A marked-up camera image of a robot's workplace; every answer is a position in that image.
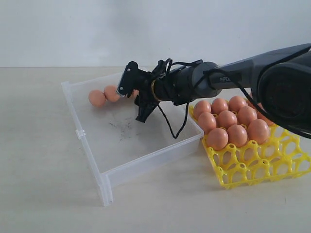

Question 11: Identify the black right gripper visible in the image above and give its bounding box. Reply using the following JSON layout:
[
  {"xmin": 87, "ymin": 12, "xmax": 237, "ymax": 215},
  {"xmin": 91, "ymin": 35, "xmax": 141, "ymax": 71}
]
[{"xmin": 133, "ymin": 58, "xmax": 174, "ymax": 123}]

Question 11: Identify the clear plastic tray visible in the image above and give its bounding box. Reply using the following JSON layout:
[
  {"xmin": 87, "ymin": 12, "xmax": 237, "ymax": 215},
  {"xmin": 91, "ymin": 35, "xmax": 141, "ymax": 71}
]
[{"xmin": 61, "ymin": 73, "xmax": 204, "ymax": 206}]

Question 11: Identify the yellow plastic egg tray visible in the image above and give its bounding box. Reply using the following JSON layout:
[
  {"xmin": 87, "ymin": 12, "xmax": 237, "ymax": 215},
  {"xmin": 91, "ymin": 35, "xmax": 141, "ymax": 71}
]
[{"xmin": 189, "ymin": 105, "xmax": 311, "ymax": 189}]

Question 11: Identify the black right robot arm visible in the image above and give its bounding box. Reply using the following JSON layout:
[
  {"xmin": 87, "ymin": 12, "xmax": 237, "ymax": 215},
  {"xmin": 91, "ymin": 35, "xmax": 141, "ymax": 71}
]
[{"xmin": 133, "ymin": 44, "xmax": 311, "ymax": 138}]

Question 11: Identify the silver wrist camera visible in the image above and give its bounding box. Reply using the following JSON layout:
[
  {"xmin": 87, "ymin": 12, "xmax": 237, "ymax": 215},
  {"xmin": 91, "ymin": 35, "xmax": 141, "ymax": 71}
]
[{"xmin": 116, "ymin": 61, "xmax": 150, "ymax": 98}]

